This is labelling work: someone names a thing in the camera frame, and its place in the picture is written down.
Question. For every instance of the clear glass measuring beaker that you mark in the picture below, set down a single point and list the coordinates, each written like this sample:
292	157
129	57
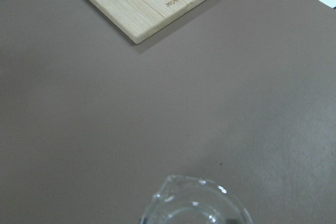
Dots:
184	199

